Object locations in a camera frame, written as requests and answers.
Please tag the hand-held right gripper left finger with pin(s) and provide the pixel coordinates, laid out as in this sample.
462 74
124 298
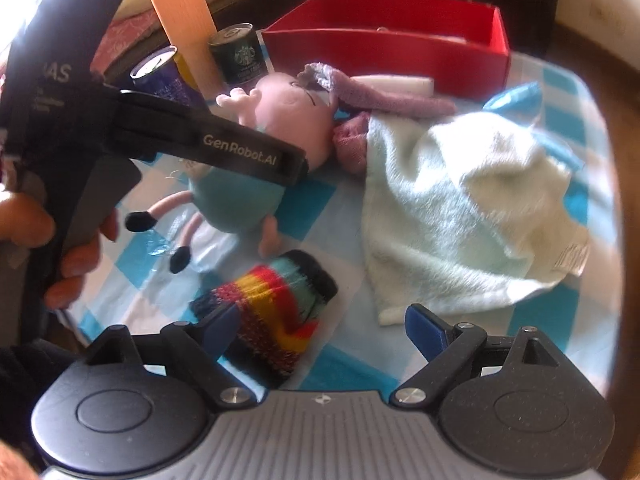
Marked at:
222 329

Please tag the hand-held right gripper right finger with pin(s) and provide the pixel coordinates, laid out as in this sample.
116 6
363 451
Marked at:
425 331

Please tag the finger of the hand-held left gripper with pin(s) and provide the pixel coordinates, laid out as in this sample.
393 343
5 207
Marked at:
295 162

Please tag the pink pig plush toy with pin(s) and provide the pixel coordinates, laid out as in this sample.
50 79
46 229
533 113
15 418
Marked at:
295 110

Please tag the rainbow striped knit sock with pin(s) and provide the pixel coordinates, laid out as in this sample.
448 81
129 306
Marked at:
270 300

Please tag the red cardboard box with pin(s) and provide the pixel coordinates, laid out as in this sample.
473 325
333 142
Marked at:
380 55

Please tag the person's left hand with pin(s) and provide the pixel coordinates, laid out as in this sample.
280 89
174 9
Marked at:
27 220

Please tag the blue white checkered tablecloth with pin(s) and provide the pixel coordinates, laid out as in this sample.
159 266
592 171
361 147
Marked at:
325 200

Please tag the pink patterned bed sheet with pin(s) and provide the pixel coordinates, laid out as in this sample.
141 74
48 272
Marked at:
130 35

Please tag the blue drink can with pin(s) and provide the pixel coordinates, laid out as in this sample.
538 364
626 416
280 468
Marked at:
165 79

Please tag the dark green drink can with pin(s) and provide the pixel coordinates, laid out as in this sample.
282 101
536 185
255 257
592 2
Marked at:
240 57

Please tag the pale fluffy towel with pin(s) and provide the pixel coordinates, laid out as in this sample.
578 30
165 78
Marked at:
450 200

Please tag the orange ribbed bottle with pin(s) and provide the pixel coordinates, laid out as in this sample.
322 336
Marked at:
185 15

